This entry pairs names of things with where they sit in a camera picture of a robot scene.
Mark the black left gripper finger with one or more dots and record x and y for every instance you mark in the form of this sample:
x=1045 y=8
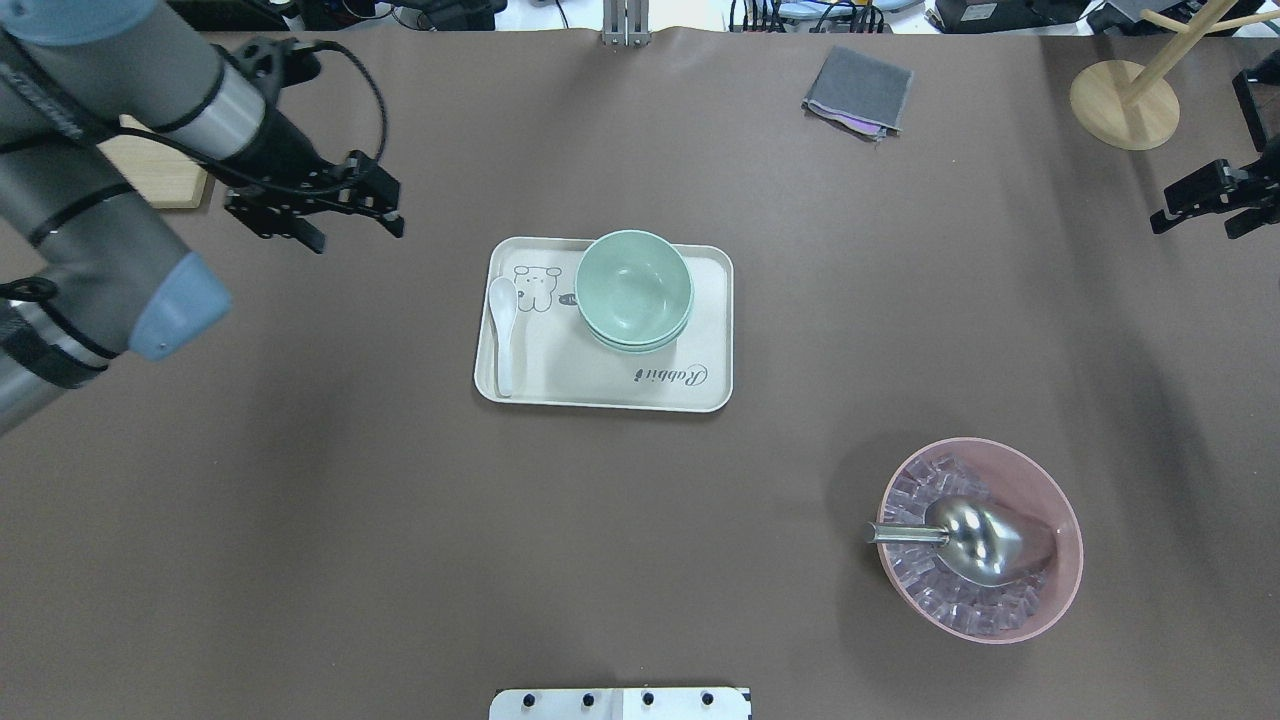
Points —
x=307 y=234
x=392 y=221

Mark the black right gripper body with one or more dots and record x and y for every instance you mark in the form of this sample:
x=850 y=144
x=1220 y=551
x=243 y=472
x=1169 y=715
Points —
x=1212 y=189

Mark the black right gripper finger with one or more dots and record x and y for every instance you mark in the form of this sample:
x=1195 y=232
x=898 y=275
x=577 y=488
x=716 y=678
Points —
x=1249 y=219
x=1206 y=190

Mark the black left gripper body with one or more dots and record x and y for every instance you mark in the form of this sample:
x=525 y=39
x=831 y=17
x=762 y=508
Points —
x=285 y=152

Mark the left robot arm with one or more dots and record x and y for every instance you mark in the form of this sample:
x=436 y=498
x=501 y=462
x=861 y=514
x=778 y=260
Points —
x=116 y=277

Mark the wooden cutting board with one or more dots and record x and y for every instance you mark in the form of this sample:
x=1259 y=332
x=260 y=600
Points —
x=165 y=177

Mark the wooden mug tree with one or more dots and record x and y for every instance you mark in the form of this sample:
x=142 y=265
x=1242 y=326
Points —
x=1129 y=105

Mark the white ceramic spoon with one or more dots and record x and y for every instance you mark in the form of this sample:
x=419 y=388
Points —
x=502 y=299

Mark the cream rabbit tray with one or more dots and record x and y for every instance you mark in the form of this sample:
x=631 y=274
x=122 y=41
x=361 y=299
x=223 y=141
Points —
x=557 y=362

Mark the green bowl on tray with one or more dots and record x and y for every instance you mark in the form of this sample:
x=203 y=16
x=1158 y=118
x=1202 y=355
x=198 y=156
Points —
x=647 y=348

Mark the grey folded cloth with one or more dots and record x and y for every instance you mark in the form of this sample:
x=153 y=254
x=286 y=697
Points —
x=861 y=93

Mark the metal ice scoop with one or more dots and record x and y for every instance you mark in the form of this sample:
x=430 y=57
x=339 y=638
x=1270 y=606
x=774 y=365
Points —
x=979 y=540

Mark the pink bowl with ice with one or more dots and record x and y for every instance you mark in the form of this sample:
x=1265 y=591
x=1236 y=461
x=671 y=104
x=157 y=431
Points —
x=998 y=473

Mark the aluminium frame post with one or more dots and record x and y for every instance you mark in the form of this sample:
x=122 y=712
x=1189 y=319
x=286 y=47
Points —
x=625 y=23

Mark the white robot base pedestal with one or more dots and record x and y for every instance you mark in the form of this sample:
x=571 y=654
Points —
x=663 y=702

